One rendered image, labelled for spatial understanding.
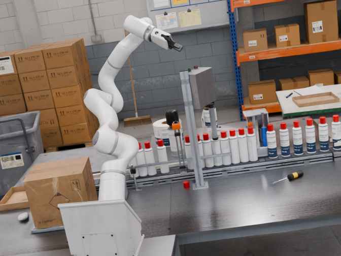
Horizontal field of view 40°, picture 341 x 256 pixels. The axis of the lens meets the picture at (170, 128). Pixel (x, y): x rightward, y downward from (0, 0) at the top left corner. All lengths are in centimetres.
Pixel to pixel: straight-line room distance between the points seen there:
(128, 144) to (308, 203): 92
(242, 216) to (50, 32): 575
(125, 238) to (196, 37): 533
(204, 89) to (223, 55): 463
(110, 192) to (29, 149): 272
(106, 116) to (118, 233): 66
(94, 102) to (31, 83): 369
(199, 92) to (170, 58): 474
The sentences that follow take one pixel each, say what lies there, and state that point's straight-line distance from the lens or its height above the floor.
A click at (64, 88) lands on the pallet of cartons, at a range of 612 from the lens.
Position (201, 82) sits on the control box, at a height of 142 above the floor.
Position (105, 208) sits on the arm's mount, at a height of 109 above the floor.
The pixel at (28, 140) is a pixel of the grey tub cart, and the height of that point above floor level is 69.
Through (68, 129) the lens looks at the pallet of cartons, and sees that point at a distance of 625.
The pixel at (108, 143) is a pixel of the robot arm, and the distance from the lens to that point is 227.
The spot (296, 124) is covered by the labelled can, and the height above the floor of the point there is 107.
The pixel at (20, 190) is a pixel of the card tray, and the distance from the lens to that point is 318.
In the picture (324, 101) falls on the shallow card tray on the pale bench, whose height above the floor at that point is 82.
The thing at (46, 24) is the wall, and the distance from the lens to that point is 763.
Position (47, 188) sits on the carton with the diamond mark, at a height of 107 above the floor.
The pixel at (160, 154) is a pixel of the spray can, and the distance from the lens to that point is 277.
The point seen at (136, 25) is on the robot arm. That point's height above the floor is 176.
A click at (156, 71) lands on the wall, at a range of 730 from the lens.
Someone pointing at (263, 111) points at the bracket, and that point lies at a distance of 285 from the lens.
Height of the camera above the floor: 195
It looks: 17 degrees down
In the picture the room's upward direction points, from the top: 9 degrees counter-clockwise
